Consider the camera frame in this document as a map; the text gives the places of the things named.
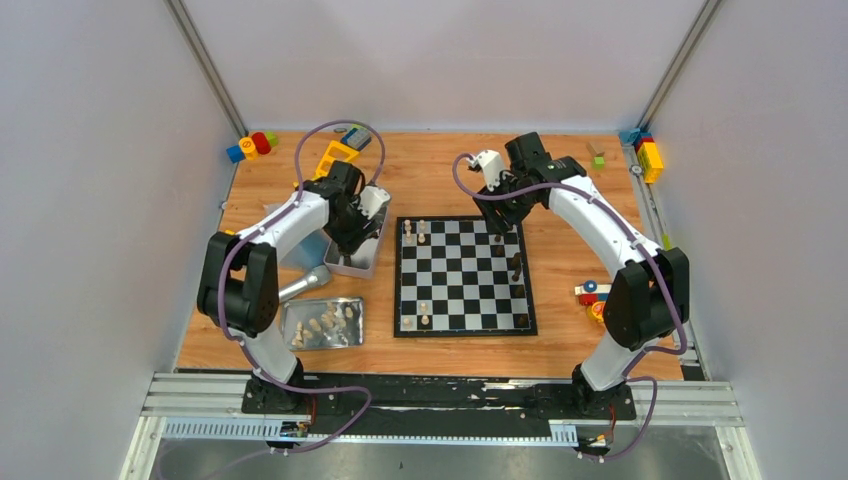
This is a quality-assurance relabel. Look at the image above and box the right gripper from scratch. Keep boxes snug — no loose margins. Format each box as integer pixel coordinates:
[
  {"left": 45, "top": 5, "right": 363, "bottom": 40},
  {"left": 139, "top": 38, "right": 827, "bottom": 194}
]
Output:
[{"left": 474, "top": 171, "right": 538, "bottom": 236}]

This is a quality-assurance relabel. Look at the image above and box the tin box with dark pieces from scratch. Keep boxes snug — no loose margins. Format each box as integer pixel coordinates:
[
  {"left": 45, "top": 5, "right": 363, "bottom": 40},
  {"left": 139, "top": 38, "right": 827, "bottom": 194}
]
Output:
[{"left": 324, "top": 205, "right": 390, "bottom": 279}]

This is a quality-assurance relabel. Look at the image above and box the black silver chess board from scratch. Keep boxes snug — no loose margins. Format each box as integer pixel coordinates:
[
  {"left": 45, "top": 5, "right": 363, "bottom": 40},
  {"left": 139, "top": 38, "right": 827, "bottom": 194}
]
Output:
[{"left": 394, "top": 215, "right": 538, "bottom": 338}]

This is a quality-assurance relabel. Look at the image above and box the tin lid with light pieces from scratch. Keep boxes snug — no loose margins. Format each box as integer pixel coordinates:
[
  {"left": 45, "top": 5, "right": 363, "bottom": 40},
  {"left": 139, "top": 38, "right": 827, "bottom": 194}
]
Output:
[{"left": 280, "top": 297, "right": 365, "bottom": 352}]

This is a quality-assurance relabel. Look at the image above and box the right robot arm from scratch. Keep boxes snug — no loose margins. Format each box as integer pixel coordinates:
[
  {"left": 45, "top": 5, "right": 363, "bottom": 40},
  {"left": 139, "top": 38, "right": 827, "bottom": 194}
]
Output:
[{"left": 466, "top": 132, "right": 690, "bottom": 418}]

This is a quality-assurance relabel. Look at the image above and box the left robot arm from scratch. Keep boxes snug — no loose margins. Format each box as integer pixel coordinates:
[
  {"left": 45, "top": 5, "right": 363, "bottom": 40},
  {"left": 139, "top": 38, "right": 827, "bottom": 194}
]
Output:
[{"left": 197, "top": 161, "right": 391, "bottom": 413}]

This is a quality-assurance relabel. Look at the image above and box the blue plastic bag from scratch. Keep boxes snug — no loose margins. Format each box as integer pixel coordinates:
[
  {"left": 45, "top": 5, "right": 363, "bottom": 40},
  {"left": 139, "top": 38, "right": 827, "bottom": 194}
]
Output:
[{"left": 278, "top": 230, "right": 330, "bottom": 271}]

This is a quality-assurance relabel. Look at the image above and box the silver microphone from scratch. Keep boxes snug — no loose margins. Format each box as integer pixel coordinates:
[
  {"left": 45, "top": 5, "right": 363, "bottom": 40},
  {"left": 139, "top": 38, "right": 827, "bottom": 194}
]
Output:
[{"left": 278, "top": 265, "right": 332, "bottom": 303}]

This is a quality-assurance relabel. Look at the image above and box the yellow toy saw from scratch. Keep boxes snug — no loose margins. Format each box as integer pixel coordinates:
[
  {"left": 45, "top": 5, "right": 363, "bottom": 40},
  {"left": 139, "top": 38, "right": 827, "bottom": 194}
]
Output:
[{"left": 312, "top": 140, "right": 360, "bottom": 180}]

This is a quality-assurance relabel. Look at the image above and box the blue green toy block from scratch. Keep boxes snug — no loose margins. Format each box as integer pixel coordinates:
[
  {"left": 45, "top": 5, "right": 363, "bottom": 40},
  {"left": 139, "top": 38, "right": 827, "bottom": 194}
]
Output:
[{"left": 340, "top": 124, "right": 372, "bottom": 151}]

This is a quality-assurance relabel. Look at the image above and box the colourful toy blocks left corner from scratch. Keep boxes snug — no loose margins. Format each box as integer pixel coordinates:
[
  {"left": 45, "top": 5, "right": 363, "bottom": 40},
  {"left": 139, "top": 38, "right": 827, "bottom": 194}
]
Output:
[{"left": 225, "top": 131, "right": 279, "bottom": 164}]

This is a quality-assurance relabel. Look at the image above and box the colourful toy blocks corner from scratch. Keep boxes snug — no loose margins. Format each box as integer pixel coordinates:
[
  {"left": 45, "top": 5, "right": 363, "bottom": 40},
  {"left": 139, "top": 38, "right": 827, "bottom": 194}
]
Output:
[
  {"left": 225, "top": 131, "right": 279, "bottom": 164},
  {"left": 618, "top": 129, "right": 664, "bottom": 184}
]

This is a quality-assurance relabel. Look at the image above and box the colourful toy car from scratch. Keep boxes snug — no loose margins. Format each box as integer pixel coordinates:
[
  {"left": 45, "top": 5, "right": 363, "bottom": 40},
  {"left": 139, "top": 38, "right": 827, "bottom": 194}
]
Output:
[{"left": 574, "top": 280, "right": 612, "bottom": 324}]

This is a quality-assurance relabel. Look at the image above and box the colourful toy blocks right corner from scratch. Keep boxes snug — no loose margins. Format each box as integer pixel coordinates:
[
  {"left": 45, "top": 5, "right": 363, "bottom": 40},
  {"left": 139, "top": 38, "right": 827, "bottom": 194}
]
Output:
[{"left": 618, "top": 129, "right": 664, "bottom": 184}]

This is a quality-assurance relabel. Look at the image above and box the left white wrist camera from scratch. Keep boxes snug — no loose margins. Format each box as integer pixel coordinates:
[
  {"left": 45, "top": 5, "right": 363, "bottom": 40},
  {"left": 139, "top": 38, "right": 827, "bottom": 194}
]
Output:
[{"left": 358, "top": 185, "right": 391, "bottom": 219}]

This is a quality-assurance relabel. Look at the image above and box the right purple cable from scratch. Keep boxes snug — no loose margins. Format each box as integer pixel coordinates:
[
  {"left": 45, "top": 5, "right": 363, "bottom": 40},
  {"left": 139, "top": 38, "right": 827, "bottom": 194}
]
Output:
[{"left": 452, "top": 153, "right": 690, "bottom": 463}]

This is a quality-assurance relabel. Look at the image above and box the purple cable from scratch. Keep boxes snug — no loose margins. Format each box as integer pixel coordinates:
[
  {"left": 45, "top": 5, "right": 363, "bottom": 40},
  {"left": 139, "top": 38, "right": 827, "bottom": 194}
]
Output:
[
  {"left": 217, "top": 119, "right": 388, "bottom": 458},
  {"left": 452, "top": 153, "right": 690, "bottom": 463}
]

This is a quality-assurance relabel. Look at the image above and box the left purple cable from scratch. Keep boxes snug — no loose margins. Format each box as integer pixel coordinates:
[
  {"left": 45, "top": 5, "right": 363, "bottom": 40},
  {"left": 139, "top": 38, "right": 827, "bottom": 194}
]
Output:
[{"left": 217, "top": 119, "right": 388, "bottom": 458}]

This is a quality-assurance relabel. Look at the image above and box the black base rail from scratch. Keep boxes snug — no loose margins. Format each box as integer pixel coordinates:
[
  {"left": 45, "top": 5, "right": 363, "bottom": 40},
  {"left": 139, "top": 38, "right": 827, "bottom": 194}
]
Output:
[{"left": 241, "top": 373, "right": 636, "bottom": 437}]

